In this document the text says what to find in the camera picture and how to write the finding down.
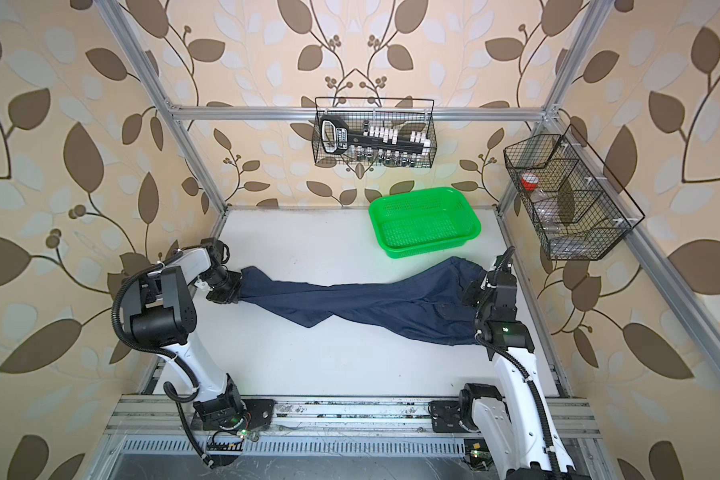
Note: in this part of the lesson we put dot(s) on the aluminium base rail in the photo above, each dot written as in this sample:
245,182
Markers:
332,426

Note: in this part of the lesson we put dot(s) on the black handheld tool in basket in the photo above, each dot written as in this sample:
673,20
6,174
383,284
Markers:
337,138

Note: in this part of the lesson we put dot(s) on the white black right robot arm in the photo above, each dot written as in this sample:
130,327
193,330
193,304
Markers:
513,417

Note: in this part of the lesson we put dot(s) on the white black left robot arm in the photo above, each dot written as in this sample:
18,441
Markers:
153,312

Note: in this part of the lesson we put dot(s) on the black wire basket right wall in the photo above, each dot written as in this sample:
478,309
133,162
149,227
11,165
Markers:
596,210

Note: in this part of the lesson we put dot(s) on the green perforated plastic basket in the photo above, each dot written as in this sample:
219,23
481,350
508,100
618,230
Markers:
423,221

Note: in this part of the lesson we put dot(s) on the black wire basket wall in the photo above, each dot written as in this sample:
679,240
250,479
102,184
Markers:
596,210
374,131

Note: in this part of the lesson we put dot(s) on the black wire basket back wall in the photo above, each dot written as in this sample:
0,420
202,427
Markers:
374,131

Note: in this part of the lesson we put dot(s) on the red capped clear bottle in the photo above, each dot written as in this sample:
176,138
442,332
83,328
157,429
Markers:
543,204

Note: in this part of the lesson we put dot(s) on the dark blue denim trousers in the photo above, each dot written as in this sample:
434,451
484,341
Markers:
426,307

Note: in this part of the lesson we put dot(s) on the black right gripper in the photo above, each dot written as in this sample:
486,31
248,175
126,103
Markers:
473,288

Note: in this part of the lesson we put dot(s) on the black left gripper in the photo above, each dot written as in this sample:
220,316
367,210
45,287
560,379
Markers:
230,296

